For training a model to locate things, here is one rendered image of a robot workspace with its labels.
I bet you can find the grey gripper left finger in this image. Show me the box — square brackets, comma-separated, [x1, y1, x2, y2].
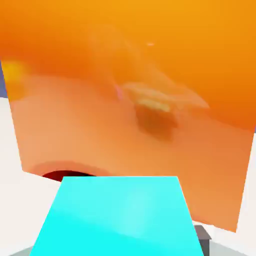
[8, 245, 34, 256]

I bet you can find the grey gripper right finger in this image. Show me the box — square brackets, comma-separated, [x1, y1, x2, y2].
[193, 224, 240, 256]

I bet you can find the small cyan cube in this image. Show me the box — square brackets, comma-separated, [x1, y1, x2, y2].
[28, 175, 205, 256]

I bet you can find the large orange box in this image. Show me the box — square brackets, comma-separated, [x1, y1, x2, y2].
[0, 0, 256, 234]

